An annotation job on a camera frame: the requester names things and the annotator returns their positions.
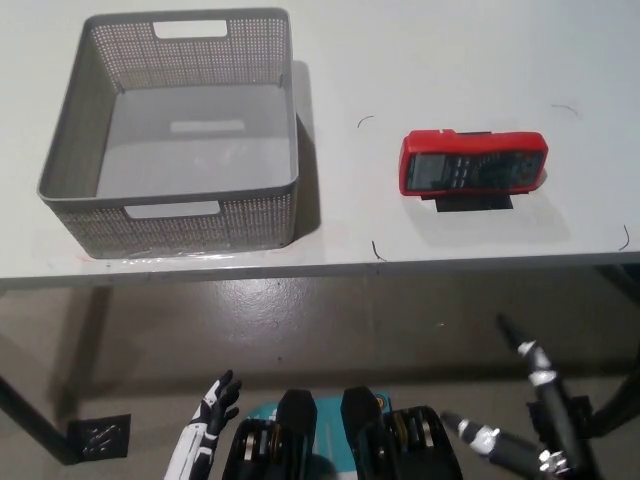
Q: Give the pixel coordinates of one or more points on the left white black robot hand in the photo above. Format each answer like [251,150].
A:
[210,415]

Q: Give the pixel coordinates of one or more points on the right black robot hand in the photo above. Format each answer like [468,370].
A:
[547,395]

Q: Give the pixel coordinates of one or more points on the red digital multimeter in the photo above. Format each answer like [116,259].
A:
[470,162]

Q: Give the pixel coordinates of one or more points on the black table leg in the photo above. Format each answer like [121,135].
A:
[30,412]
[615,405]

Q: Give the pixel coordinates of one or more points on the black floor foot plate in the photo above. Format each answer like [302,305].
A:
[100,435]

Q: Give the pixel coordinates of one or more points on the black teal robot torso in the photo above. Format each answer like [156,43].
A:
[360,425]

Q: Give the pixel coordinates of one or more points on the grey perforated plastic basket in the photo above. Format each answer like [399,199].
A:
[200,150]

